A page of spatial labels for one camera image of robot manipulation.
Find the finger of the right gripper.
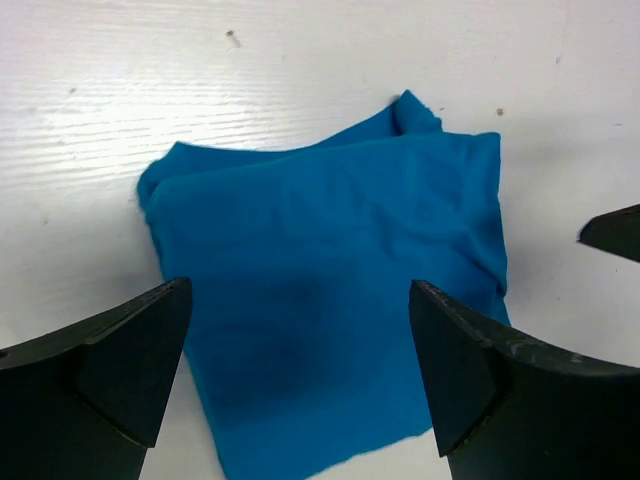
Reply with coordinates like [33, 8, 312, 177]
[578, 204, 640, 262]

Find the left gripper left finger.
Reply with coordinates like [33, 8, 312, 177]
[1, 278, 192, 480]

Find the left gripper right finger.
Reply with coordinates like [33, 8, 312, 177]
[409, 281, 639, 479]

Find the blue t shirt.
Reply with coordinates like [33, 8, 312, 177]
[137, 92, 508, 479]

